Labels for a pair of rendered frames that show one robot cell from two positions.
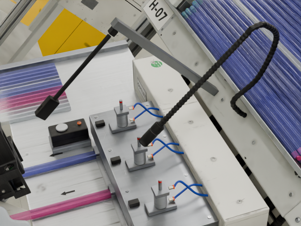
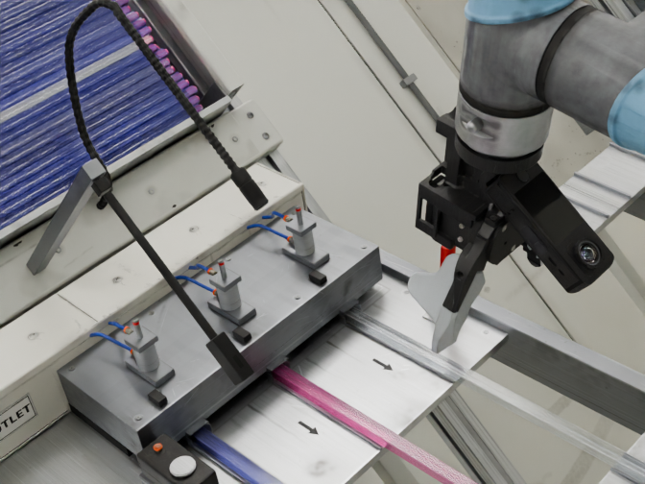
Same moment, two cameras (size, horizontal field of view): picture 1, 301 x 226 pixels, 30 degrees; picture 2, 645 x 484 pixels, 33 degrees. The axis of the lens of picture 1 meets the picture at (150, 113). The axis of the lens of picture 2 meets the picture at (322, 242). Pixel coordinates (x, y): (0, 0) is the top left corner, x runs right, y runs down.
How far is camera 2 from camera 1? 129 cm
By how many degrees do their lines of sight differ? 81
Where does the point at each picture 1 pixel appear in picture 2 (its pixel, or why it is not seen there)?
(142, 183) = (272, 289)
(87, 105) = not seen: outside the picture
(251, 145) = (155, 194)
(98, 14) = not seen: outside the picture
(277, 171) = (201, 157)
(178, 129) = (142, 284)
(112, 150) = not seen: hidden behind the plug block
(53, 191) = (317, 447)
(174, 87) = (23, 334)
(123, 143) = (193, 349)
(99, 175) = (246, 410)
